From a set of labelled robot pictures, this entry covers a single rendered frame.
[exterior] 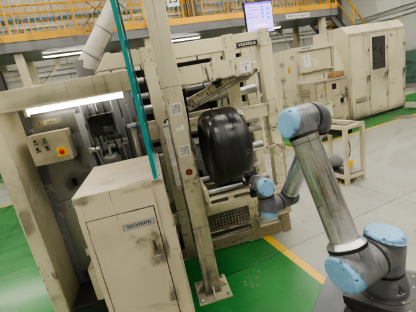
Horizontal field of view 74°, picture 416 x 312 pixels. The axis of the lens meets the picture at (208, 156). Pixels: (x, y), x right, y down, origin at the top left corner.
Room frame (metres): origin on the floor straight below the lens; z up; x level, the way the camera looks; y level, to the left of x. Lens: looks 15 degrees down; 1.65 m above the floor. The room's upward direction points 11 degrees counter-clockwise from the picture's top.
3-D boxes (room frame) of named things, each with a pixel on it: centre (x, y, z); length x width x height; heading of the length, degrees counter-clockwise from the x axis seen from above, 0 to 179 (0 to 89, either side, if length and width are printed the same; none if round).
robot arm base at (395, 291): (0.98, -0.64, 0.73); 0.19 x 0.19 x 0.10
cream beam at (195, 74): (2.31, -0.16, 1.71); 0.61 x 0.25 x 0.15; 100
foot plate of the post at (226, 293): (1.93, 0.16, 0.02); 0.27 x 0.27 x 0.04; 10
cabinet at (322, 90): (6.00, -2.67, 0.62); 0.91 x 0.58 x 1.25; 110
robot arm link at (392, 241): (0.97, -0.63, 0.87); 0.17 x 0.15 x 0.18; 114
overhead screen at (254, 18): (5.57, -1.40, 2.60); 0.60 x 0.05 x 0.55; 110
